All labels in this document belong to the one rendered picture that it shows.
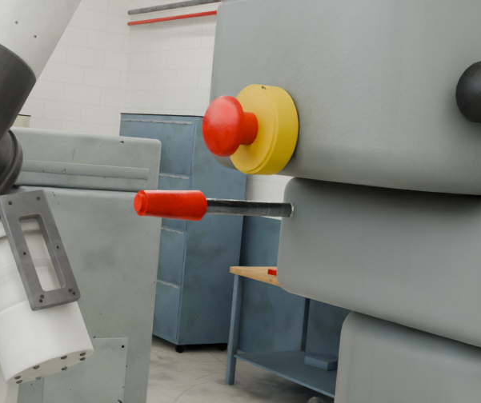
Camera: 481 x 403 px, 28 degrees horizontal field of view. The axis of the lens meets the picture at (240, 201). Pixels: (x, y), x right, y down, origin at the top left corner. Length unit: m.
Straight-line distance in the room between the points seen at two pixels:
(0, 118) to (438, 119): 0.47
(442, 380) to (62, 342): 0.27
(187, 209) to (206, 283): 7.46
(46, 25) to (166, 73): 8.96
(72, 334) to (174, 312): 7.47
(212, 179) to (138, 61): 2.71
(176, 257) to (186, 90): 2.05
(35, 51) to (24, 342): 0.34
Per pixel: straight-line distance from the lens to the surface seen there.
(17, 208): 0.70
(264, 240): 8.23
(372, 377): 0.77
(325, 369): 7.03
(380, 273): 0.70
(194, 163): 7.98
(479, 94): 0.56
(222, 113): 0.62
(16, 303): 0.70
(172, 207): 0.72
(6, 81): 0.92
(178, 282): 8.11
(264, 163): 0.63
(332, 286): 0.75
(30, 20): 0.94
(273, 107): 0.62
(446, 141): 0.58
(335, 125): 0.60
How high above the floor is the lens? 1.74
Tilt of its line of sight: 3 degrees down
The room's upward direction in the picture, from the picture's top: 5 degrees clockwise
